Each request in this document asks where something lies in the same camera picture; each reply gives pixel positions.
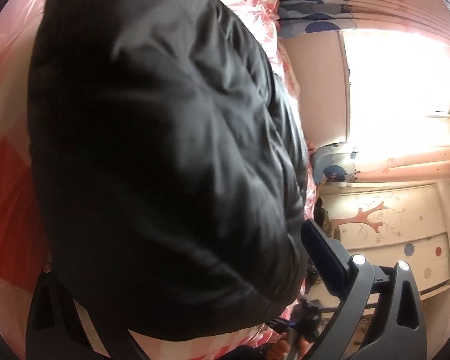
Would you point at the black puffer jacket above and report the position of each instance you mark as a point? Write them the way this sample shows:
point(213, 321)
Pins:
point(169, 166)

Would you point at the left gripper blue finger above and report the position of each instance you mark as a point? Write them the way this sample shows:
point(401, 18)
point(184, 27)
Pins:
point(329, 257)

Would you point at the blue patterned curtain left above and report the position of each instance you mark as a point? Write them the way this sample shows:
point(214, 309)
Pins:
point(298, 17)

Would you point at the tree decorated wardrobe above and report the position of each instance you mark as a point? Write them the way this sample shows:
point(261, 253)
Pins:
point(399, 224)

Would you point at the person right hand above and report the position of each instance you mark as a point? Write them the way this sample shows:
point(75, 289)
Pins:
point(280, 349)

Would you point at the beige headboard panel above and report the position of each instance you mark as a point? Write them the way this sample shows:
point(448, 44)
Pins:
point(319, 64)

